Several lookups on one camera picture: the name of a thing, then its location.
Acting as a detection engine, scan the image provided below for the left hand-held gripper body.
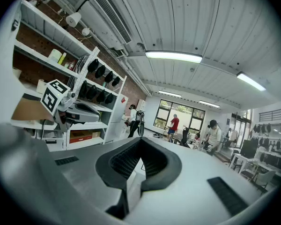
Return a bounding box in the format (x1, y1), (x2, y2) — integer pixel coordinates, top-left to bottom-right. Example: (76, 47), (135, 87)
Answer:
(40, 79), (78, 133)

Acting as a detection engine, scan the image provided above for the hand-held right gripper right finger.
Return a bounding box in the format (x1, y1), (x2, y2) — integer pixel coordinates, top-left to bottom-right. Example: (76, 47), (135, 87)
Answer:
(123, 136), (279, 225)

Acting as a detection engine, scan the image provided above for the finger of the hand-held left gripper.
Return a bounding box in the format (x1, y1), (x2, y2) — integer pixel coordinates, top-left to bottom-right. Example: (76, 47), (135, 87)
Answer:
(73, 102), (100, 114)
(65, 109), (101, 125)

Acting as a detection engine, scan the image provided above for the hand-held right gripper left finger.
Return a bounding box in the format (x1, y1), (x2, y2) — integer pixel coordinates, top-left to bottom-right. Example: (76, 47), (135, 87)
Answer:
(46, 136), (142, 220)

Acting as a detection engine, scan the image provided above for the red and brown cardboard box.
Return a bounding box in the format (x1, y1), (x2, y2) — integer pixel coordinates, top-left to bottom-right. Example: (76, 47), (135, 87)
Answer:
(68, 129), (102, 144)

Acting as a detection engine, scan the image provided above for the brown cardboard sheet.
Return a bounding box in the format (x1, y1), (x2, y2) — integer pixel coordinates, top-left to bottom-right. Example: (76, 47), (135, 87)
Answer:
(11, 97), (54, 122)

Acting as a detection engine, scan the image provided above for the group of hanging black bags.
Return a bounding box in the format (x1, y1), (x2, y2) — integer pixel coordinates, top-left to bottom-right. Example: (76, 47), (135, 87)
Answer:
(252, 122), (281, 151)
(79, 58), (121, 104)

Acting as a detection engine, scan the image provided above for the white paper roll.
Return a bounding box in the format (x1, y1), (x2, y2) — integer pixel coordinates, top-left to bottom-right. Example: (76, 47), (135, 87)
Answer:
(48, 48), (62, 63)

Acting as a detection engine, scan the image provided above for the black office chair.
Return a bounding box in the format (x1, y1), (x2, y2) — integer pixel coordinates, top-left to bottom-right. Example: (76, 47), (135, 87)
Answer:
(179, 127), (191, 148)

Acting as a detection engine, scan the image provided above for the white metal shelf unit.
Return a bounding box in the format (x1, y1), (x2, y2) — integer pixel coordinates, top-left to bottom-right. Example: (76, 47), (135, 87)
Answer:
(11, 0), (127, 151)

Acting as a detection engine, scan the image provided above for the black monitor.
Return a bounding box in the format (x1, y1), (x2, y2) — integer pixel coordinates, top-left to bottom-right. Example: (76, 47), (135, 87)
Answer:
(239, 139), (259, 159)

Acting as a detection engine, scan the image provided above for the black framed window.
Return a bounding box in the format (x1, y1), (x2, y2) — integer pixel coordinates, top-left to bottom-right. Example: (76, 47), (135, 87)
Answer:
(153, 99), (206, 131)

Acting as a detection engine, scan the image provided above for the white desk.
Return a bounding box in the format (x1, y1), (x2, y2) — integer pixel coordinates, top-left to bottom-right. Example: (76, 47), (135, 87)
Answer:
(231, 149), (281, 177)

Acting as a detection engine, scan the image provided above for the grey shell chair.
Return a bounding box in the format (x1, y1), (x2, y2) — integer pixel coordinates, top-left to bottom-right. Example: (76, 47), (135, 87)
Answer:
(239, 167), (276, 195)

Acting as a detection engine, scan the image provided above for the long ceiling light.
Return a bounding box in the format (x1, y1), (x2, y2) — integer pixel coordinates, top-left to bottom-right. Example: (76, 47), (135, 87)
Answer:
(157, 90), (182, 98)
(236, 71), (267, 92)
(144, 50), (203, 64)
(198, 100), (221, 108)

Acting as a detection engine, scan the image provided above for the white ceiling air conditioner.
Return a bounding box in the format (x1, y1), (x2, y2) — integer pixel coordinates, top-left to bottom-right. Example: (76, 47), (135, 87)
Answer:
(77, 0), (133, 51)

